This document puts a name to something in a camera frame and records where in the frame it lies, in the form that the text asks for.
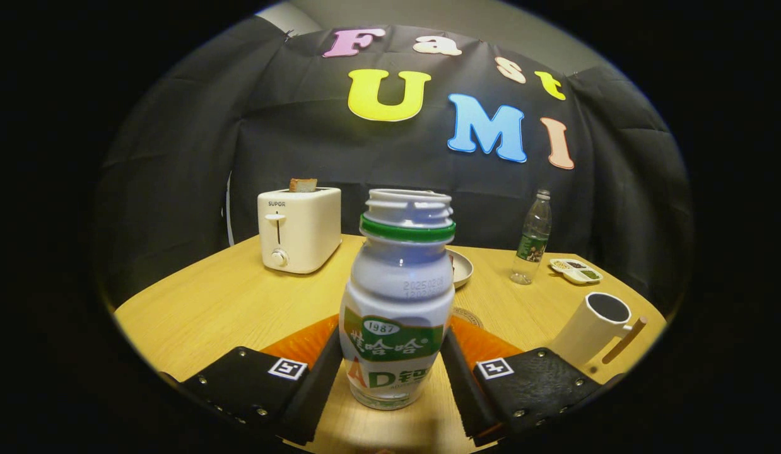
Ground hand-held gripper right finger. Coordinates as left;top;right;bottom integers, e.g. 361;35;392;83
440;315;606;447

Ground round cork coaster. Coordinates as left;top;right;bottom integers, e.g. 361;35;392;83
452;306;484;330

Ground white cable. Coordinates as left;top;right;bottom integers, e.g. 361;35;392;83
224;173;235;248

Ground black backdrop cloth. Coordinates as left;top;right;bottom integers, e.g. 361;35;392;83
91;16;694;316

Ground clear plastic water bottle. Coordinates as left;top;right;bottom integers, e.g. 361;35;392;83
510;189;553;286

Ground cream white toaster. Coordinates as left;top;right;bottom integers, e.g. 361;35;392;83
257;187;343;275

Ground wooden table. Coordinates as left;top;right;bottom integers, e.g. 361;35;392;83
113;233;669;454

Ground white juice bottle green label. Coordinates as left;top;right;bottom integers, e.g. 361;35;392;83
338;188;457;410

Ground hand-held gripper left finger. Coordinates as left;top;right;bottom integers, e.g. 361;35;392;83
160;313;344;446

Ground white cup wooden handle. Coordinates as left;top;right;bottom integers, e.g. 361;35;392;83
548;291;649;376

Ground white round plate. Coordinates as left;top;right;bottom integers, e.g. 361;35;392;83
446;248;474;289

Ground white divided condiment dish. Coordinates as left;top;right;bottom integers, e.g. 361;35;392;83
548;257;604;285

